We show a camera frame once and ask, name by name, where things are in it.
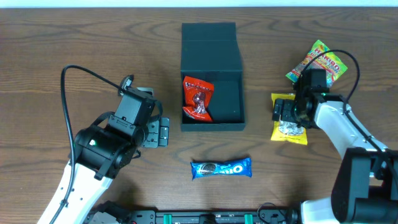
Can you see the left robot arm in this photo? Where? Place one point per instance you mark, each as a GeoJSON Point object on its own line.
{"type": "Point", "coordinates": [102, 150]}

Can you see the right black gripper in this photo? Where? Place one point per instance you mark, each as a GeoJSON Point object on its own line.
{"type": "Point", "coordinates": [280, 109]}

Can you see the red candy bag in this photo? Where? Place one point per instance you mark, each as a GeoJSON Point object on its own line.
{"type": "Point", "coordinates": [198, 94]}

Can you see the black open gift box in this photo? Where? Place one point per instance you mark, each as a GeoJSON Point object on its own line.
{"type": "Point", "coordinates": [210, 53]}

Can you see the green Haribo gummy bag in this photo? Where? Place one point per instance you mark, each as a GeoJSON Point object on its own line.
{"type": "Point", "coordinates": [330, 62]}

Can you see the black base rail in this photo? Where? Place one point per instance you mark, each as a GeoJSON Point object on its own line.
{"type": "Point", "coordinates": [267, 213]}

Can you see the blue Oreo cookie pack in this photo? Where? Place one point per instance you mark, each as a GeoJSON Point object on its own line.
{"type": "Point", "coordinates": [236, 167]}

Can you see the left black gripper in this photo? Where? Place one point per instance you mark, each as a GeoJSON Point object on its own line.
{"type": "Point", "coordinates": [158, 133]}

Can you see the small black wrapped bar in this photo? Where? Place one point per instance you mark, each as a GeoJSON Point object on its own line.
{"type": "Point", "coordinates": [125, 84]}

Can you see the yellow snack bag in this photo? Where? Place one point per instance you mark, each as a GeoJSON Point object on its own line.
{"type": "Point", "coordinates": [287, 131]}

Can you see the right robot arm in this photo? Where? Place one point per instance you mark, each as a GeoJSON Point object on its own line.
{"type": "Point", "coordinates": [365, 189]}

